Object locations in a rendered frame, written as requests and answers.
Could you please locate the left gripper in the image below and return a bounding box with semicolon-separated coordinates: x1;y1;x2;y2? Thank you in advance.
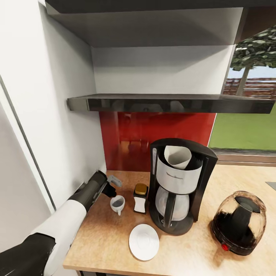
102;182;117;198

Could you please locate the saucer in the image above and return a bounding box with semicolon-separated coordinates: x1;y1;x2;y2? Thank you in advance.
129;224;159;261

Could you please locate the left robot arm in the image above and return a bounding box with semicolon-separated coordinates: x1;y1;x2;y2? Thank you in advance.
0;170;123;276

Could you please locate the coffee cup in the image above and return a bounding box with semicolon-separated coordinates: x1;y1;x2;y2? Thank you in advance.
110;195;125;216

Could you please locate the bottle of coffee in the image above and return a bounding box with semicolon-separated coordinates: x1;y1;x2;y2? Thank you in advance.
133;183;149;215

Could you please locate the paper coffee filter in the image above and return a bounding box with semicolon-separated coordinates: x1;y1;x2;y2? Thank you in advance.
164;145;192;170

